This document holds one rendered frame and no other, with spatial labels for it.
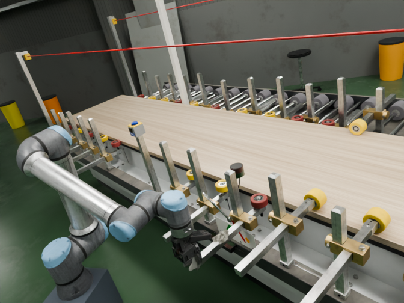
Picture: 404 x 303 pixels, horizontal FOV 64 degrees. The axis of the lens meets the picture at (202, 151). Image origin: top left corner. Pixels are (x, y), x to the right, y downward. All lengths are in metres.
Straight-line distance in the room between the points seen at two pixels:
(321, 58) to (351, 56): 0.46
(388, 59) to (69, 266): 5.03
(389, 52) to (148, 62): 3.88
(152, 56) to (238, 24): 1.60
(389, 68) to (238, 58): 2.39
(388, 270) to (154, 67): 5.22
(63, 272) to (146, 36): 4.88
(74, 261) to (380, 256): 1.40
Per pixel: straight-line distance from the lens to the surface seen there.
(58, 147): 1.56
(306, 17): 5.83
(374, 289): 1.58
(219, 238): 1.46
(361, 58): 6.01
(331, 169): 1.74
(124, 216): 1.20
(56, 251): 1.80
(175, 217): 1.20
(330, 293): 1.44
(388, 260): 1.51
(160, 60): 6.02
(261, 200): 1.55
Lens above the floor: 1.83
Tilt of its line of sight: 26 degrees down
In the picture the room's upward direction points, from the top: 14 degrees counter-clockwise
